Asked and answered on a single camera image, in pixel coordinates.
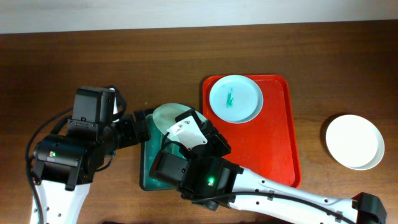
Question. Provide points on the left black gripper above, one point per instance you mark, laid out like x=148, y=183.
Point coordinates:
x=137, y=127

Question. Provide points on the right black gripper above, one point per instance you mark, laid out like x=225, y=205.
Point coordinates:
x=214, y=137

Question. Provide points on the white plate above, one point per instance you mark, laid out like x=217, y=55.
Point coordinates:
x=354, y=142
x=236, y=99
x=164, y=118

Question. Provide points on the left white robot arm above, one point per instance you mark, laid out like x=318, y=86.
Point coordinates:
x=65, y=153

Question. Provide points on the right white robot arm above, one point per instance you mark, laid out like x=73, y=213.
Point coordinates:
x=249, y=191

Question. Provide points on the dark green water tray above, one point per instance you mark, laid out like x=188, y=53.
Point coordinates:
x=149, y=150

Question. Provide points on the red plastic tray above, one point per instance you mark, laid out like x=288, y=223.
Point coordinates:
x=267, y=144

